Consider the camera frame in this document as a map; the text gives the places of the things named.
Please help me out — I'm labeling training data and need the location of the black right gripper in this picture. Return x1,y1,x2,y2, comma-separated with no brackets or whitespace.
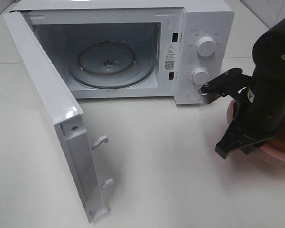
215,87,285,159

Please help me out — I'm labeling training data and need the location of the pink speckled plate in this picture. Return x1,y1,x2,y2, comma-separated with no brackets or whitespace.
227,98,285,171

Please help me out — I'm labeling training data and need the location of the round door release button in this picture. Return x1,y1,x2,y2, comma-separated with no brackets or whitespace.
188,90,203,104

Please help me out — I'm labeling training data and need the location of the white microwave door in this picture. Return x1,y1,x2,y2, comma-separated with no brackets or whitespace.
3,11,114,222

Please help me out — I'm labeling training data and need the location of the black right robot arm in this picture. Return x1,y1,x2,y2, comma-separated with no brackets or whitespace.
215,18,285,159

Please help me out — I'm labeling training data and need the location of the white upper power knob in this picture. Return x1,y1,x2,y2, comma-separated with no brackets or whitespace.
196,36,216,57

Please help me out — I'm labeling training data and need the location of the white microwave oven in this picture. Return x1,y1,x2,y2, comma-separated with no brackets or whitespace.
9,0,234,105

